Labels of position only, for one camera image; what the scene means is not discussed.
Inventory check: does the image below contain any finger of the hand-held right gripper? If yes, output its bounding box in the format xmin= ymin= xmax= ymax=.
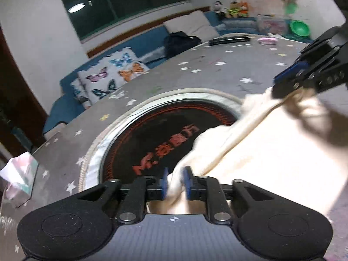
xmin=273 ymin=25 xmax=348 ymax=85
xmin=272 ymin=47 xmax=348 ymax=99

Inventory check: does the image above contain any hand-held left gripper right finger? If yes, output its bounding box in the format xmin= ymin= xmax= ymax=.
xmin=182 ymin=166 xmax=273 ymax=225

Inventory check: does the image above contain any black backpack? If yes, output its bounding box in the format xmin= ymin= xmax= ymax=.
xmin=163 ymin=32 xmax=202 ymax=59

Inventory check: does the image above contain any small butterfly print pillow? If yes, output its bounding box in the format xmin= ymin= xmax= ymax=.
xmin=71 ymin=80 xmax=92 ymax=110

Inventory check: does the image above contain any cream sweatshirt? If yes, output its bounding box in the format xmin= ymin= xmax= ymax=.
xmin=147 ymin=86 xmax=348 ymax=218

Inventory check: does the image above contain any tissue box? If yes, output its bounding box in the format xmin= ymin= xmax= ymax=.
xmin=0 ymin=152 xmax=40 ymax=205

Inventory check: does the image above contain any black round induction cooker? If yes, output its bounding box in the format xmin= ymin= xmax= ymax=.
xmin=99 ymin=100 xmax=243 ymax=191

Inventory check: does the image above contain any dark wooden door frame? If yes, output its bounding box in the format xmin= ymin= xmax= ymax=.
xmin=0 ymin=27 xmax=50 ymax=158

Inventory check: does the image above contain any green plastic bowl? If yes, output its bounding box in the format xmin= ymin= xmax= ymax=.
xmin=289 ymin=20 xmax=312 ymax=37

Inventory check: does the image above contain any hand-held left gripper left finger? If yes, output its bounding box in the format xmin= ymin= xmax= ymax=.
xmin=78 ymin=167 xmax=171 ymax=225

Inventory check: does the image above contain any black remote control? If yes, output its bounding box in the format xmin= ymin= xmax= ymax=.
xmin=208 ymin=34 xmax=252 ymax=46

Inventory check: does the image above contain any blue sofa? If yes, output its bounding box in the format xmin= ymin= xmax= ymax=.
xmin=42 ymin=10 xmax=259 ymax=135

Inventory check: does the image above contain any grey star print tablecloth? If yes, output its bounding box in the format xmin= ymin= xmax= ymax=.
xmin=0 ymin=34 xmax=348 ymax=261

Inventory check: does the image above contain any clear plastic storage box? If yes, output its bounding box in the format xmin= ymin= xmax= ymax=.
xmin=256 ymin=15 xmax=290 ymax=35

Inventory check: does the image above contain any dark window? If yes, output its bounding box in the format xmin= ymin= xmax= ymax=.
xmin=54 ymin=0 xmax=190 ymax=43

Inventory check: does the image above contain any yellow plush toy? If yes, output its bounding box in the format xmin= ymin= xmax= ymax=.
xmin=228 ymin=1 xmax=241 ymax=17

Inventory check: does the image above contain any large butterfly print pillow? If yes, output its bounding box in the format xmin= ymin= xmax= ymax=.
xmin=77 ymin=47 xmax=150 ymax=105

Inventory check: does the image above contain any beige cushion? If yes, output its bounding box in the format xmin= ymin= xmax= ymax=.
xmin=163 ymin=11 xmax=221 ymax=43

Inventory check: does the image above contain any panda plush toy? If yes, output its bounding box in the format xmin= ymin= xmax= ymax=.
xmin=213 ymin=0 xmax=229 ymax=17

